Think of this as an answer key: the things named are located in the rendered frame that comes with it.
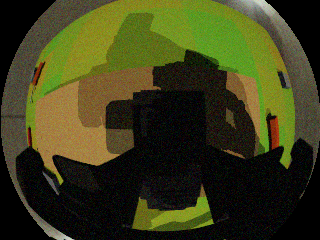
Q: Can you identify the red-handled awl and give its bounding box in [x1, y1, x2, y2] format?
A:
[268, 115, 280, 151]
[32, 61, 44, 87]

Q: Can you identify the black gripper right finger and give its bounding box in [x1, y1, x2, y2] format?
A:
[201, 143, 284, 224]

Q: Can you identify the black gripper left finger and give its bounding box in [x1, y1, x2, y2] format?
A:
[52, 144, 144, 228]

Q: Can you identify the tan wooden panel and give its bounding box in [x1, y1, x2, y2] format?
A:
[36, 65, 261, 175]

